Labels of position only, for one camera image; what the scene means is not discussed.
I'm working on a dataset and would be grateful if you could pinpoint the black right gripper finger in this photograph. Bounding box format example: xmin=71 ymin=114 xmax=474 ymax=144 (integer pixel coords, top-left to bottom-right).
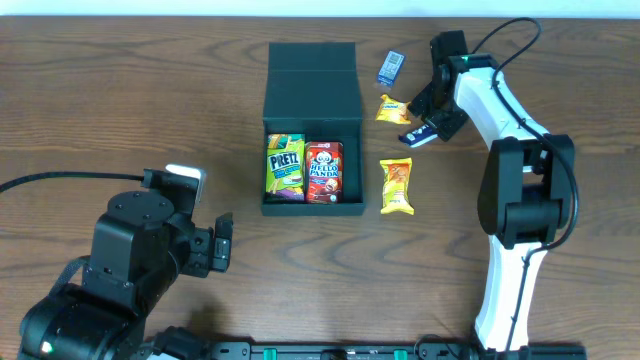
xmin=407 ymin=82 xmax=434 ymax=119
xmin=422 ymin=109 xmax=469 ymax=142

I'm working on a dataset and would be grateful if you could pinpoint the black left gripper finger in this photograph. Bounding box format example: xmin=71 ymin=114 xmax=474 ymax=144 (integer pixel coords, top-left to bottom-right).
xmin=209 ymin=237 xmax=231 ymax=273
xmin=214 ymin=212 xmax=234 ymax=239

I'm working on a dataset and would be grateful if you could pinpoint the dark blue chocolate bar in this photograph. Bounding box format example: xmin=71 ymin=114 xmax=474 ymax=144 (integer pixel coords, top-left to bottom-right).
xmin=398 ymin=124 xmax=438 ymax=148

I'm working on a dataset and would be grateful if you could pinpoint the green Pretz snack box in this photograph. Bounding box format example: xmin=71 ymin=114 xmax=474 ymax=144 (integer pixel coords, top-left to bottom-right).
xmin=265 ymin=134 xmax=305 ymax=202

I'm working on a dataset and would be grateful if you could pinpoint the black gift box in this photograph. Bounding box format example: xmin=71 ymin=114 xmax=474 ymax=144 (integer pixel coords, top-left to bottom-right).
xmin=261 ymin=42 xmax=365 ymax=217

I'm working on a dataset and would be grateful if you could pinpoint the red Hello Panda box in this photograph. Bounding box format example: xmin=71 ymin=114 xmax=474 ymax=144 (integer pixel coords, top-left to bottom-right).
xmin=305 ymin=141 xmax=344 ymax=204

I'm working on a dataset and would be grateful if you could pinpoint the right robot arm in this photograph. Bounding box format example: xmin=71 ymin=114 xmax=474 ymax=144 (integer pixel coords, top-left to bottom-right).
xmin=409 ymin=30 xmax=578 ymax=359

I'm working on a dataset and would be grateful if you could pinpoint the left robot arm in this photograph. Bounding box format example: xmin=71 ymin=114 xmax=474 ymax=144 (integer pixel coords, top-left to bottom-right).
xmin=18 ymin=191 xmax=233 ymax=359

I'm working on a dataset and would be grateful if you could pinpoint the small yellow snack packet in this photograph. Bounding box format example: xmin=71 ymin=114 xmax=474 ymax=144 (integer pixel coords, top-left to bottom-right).
xmin=375 ymin=94 xmax=411 ymax=125

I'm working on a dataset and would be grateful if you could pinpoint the small blue candy box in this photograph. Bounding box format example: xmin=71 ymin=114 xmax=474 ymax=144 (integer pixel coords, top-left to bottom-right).
xmin=376 ymin=51 xmax=406 ymax=88

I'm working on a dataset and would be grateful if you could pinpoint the yellow orange snack pouch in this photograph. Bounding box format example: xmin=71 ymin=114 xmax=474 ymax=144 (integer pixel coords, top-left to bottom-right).
xmin=380 ymin=158 xmax=414 ymax=215

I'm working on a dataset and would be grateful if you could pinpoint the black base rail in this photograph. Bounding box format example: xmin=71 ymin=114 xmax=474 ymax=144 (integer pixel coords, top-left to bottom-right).
xmin=200 ymin=340 xmax=587 ymax=360

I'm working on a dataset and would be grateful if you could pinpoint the left black cable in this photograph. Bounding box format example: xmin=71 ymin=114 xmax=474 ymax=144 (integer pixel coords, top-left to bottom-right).
xmin=0 ymin=171 xmax=146 ymax=195

